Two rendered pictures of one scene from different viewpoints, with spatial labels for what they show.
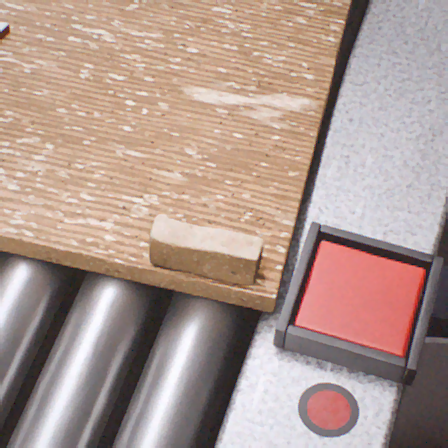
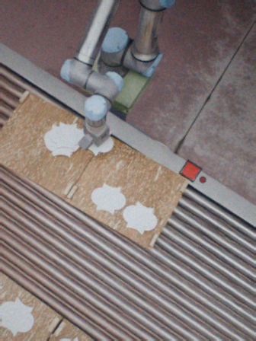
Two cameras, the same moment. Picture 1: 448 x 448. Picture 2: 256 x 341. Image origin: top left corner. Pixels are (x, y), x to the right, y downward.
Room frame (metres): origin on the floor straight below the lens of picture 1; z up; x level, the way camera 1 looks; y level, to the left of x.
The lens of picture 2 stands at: (0.50, 0.63, 2.73)
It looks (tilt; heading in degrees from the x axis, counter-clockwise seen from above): 72 degrees down; 282
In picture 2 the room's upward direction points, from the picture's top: 10 degrees clockwise
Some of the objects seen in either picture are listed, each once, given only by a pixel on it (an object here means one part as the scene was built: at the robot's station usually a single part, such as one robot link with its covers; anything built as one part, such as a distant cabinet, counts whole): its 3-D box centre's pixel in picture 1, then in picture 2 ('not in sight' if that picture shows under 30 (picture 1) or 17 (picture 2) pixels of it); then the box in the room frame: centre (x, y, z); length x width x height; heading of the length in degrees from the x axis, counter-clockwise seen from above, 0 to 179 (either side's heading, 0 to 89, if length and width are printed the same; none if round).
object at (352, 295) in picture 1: (359, 302); (190, 170); (0.38, -0.08, 0.92); 0.06 x 0.06 x 0.01; 77
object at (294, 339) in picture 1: (360, 301); (190, 170); (0.38, -0.08, 0.92); 0.08 x 0.08 x 0.02; 77
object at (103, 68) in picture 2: not in sight; (113, 60); (0.88, -0.42, 1.00); 0.15 x 0.15 x 0.10
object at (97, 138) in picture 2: not in sight; (91, 132); (0.80, 0.02, 1.17); 0.12 x 0.09 x 0.16; 66
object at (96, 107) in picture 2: not in sight; (96, 110); (0.79, -0.01, 1.33); 0.09 x 0.08 x 0.11; 84
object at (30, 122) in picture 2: not in sight; (46, 143); (1.01, 0.05, 0.93); 0.41 x 0.35 x 0.02; 173
